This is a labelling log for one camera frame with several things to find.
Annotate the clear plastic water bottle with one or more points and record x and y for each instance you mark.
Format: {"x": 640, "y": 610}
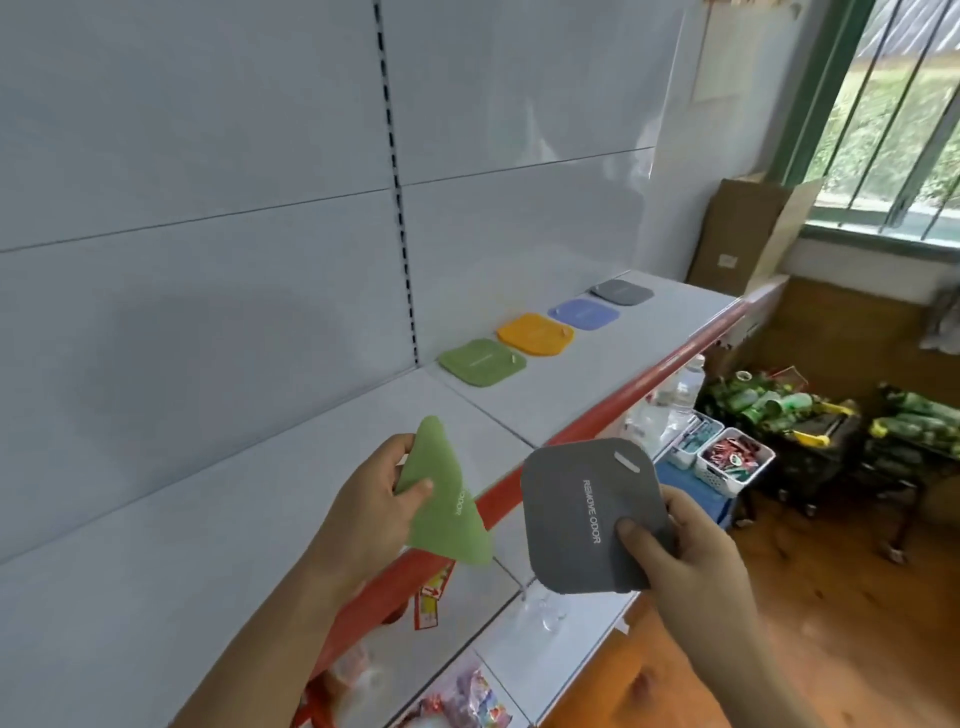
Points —
{"x": 686, "y": 390}

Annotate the person's left thumb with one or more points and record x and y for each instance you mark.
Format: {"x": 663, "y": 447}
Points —
{"x": 413, "y": 491}

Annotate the person's right hand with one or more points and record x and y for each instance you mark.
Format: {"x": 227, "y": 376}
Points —
{"x": 705, "y": 562}

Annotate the black cart of green bottles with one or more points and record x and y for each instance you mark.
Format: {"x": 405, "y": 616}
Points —
{"x": 787, "y": 427}
{"x": 915, "y": 442}

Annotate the blue plastic stool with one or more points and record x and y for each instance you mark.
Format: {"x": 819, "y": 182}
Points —
{"x": 701, "y": 499}

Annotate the orange square pad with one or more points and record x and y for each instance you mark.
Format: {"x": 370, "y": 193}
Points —
{"x": 535, "y": 334}

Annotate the person's right thumb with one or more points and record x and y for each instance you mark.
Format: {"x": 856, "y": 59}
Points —
{"x": 639, "y": 549}

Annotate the white shelf with red edge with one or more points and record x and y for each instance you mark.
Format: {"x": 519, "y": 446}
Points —
{"x": 225, "y": 487}

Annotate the white basket of small items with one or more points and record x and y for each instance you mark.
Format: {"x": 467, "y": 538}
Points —
{"x": 694, "y": 442}

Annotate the clear drinking glass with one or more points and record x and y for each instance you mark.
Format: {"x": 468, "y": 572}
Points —
{"x": 551, "y": 609}

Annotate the person's left hand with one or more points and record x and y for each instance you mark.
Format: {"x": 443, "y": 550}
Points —
{"x": 367, "y": 510}

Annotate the person's right forearm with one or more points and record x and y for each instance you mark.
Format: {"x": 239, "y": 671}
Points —
{"x": 739, "y": 675}

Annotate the brown cardboard box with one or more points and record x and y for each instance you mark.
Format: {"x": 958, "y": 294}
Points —
{"x": 739, "y": 236}

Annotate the colourful snack packet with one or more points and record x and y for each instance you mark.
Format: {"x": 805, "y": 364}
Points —
{"x": 465, "y": 701}

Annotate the person's left forearm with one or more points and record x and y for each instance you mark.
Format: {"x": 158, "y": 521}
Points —
{"x": 259, "y": 645}

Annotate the red and yellow price tag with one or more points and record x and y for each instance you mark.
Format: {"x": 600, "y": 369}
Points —
{"x": 431, "y": 596}

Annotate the green square pad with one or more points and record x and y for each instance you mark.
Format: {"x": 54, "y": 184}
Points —
{"x": 481, "y": 362}
{"x": 446, "y": 501}

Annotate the blue square pad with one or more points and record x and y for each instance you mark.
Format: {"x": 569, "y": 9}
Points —
{"x": 583, "y": 313}

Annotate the grey square pad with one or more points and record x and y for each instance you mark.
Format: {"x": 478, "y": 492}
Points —
{"x": 622, "y": 292}
{"x": 589, "y": 517}

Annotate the white basket of red packets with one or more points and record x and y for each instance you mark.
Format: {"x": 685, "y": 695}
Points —
{"x": 731, "y": 459}

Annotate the green framed barred window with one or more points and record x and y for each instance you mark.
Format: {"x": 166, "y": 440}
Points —
{"x": 877, "y": 112}

